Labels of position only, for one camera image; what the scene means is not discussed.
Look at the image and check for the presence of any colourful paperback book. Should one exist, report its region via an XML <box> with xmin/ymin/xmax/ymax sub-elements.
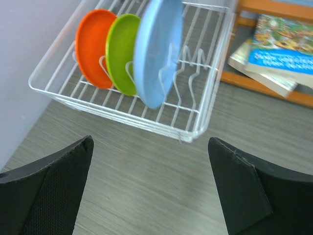
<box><xmin>246</xmin><ymin>14</ymin><xmax>313</xmax><ymax>88</ymax></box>

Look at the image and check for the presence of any lower paperback book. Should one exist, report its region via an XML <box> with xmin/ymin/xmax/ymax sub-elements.
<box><xmin>228</xmin><ymin>37</ymin><xmax>297</xmax><ymax>97</ymax></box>

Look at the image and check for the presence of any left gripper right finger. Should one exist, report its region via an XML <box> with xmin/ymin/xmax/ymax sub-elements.
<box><xmin>208</xmin><ymin>137</ymin><xmax>313</xmax><ymax>235</ymax></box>

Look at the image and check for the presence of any white wire dish rack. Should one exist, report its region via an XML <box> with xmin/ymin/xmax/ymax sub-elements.
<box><xmin>28</xmin><ymin>0</ymin><xmax>238</xmax><ymax>142</ymax></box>

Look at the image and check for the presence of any green plate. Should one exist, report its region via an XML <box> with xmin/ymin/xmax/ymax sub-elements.
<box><xmin>105</xmin><ymin>14</ymin><xmax>140</xmax><ymax>95</ymax></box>

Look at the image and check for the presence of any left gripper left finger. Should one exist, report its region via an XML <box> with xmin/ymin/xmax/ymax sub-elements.
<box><xmin>0</xmin><ymin>136</ymin><xmax>94</xmax><ymax>235</ymax></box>

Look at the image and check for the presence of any orange wooden shelf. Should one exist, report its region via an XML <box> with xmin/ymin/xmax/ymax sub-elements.
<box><xmin>221</xmin><ymin>0</ymin><xmax>313</xmax><ymax>108</ymax></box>

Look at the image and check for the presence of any light blue plate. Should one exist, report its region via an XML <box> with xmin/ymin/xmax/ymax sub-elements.
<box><xmin>133</xmin><ymin>0</ymin><xmax>183</xmax><ymax>109</ymax></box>

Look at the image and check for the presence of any orange plate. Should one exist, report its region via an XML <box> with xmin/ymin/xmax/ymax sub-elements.
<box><xmin>75</xmin><ymin>9</ymin><xmax>117</xmax><ymax>89</ymax></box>

